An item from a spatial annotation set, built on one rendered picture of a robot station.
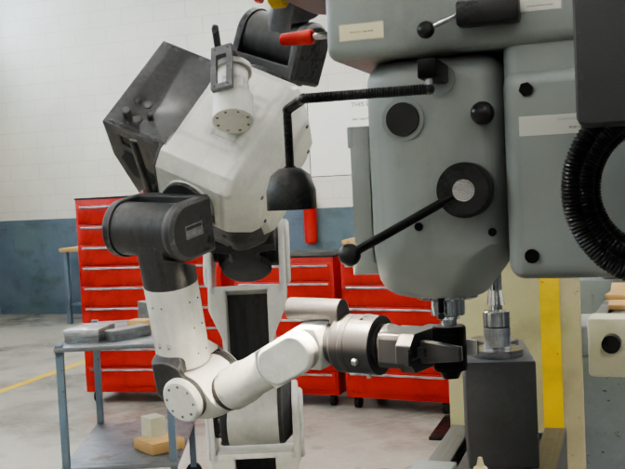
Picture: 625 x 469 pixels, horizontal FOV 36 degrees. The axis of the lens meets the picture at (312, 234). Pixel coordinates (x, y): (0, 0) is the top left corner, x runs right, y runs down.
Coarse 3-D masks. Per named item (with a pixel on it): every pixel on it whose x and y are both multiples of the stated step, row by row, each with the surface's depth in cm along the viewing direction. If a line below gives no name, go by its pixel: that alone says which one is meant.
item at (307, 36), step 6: (306, 30) 147; (282, 36) 148; (288, 36) 148; (294, 36) 147; (300, 36) 147; (306, 36) 147; (312, 36) 147; (318, 36) 147; (324, 36) 146; (282, 42) 148; (288, 42) 148; (294, 42) 148; (300, 42) 147; (306, 42) 147; (312, 42) 148
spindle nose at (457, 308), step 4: (432, 304) 133; (436, 304) 132; (444, 304) 131; (448, 304) 131; (452, 304) 131; (456, 304) 131; (460, 304) 132; (464, 304) 133; (432, 308) 133; (436, 308) 132; (448, 308) 131; (452, 308) 131; (456, 308) 131; (460, 308) 132; (464, 308) 133; (432, 312) 133; (436, 312) 132; (448, 312) 131; (452, 312) 131; (456, 312) 131; (460, 312) 132; (464, 312) 133; (448, 316) 131
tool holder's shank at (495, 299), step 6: (498, 276) 167; (498, 282) 167; (492, 288) 168; (498, 288) 167; (492, 294) 168; (498, 294) 167; (492, 300) 168; (498, 300) 167; (492, 306) 168; (498, 306) 168
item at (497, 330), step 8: (488, 320) 167; (496, 320) 167; (504, 320) 167; (488, 328) 167; (496, 328) 167; (504, 328) 167; (488, 336) 168; (496, 336) 167; (504, 336) 167; (488, 344) 168; (496, 344) 167; (504, 344) 167
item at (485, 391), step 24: (480, 336) 182; (480, 360) 165; (504, 360) 164; (528, 360) 163; (480, 384) 164; (504, 384) 163; (528, 384) 163; (480, 408) 164; (504, 408) 164; (528, 408) 163; (480, 432) 164; (504, 432) 164; (528, 432) 163; (480, 456) 165; (504, 456) 164; (528, 456) 164
